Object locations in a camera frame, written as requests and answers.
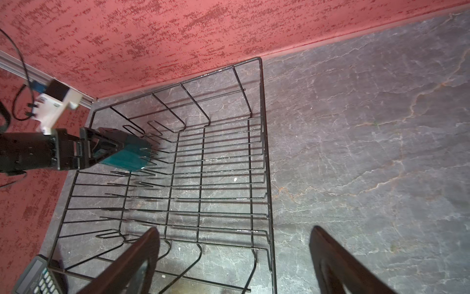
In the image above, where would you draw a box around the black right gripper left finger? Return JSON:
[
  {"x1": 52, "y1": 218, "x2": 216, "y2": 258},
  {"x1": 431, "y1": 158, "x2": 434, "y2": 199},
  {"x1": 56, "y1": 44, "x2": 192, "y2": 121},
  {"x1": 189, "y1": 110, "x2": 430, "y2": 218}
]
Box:
[{"x1": 80, "y1": 227, "x2": 160, "y2": 294}]

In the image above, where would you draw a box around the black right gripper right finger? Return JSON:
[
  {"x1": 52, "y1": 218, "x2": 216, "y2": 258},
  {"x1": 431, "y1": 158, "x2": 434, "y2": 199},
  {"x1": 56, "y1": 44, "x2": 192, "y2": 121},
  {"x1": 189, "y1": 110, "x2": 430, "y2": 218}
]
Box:
[{"x1": 309, "y1": 225, "x2": 395, "y2": 294}]

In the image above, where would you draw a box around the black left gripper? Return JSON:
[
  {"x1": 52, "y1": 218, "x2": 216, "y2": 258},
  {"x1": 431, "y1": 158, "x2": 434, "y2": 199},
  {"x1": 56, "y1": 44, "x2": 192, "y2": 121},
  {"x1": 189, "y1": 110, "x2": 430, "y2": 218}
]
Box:
[{"x1": 1, "y1": 127, "x2": 127, "y2": 175}]

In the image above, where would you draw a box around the teal green cup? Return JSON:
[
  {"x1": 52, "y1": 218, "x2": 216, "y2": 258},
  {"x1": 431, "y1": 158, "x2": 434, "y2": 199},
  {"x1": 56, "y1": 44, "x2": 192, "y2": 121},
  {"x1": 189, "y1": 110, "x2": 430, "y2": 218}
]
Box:
[{"x1": 97, "y1": 127, "x2": 152, "y2": 172}]

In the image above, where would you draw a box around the black calculator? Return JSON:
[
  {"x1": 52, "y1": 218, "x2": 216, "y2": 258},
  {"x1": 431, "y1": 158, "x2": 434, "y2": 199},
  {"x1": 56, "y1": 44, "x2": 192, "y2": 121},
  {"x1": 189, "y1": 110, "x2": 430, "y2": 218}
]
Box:
[{"x1": 11, "y1": 254, "x2": 68, "y2": 294}]

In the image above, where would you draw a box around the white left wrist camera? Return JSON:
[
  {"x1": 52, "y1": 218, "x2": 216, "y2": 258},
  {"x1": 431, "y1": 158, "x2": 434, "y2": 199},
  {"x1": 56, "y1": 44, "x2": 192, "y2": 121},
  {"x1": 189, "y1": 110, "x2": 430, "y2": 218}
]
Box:
[{"x1": 32, "y1": 79, "x2": 83, "y2": 135}]

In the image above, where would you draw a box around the aluminium corner post left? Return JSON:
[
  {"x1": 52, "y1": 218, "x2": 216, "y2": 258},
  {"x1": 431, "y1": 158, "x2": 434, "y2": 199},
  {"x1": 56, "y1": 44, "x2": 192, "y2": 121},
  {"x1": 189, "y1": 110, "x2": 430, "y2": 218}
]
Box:
[{"x1": 1, "y1": 51, "x2": 96, "y2": 109}]

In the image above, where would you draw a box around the black wire dish rack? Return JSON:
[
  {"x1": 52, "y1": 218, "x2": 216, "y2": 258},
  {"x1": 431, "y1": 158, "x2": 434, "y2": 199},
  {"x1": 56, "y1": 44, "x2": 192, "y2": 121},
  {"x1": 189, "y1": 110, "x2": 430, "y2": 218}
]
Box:
[{"x1": 43, "y1": 58, "x2": 277, "y2": 294}]

